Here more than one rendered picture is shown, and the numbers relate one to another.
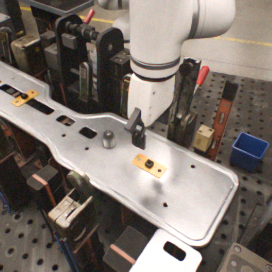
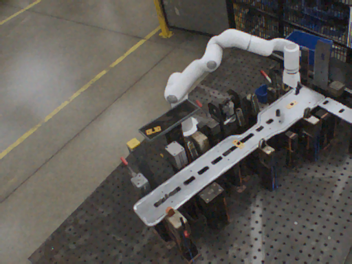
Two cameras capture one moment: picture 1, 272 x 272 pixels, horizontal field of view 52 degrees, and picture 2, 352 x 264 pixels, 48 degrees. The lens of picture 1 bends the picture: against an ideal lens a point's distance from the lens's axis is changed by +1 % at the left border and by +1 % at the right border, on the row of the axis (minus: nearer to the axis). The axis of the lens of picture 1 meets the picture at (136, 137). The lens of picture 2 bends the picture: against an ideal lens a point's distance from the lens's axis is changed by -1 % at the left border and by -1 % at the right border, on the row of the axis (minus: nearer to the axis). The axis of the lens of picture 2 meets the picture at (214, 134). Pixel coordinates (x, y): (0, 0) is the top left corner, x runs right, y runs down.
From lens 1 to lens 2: 222 cm
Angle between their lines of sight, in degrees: 46
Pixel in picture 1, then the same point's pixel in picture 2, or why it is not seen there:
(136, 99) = (297, 78)
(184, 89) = (273, 78)
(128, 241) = (320, 113)
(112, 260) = (326, 117)
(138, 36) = (296, 62)
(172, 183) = (301, 100)
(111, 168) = (291, 114)
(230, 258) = (333, 86)
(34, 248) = (298, 177)
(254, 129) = (244, 90)
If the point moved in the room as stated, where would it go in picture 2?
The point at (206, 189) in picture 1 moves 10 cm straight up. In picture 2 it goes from (304, 92) to (305, 80)
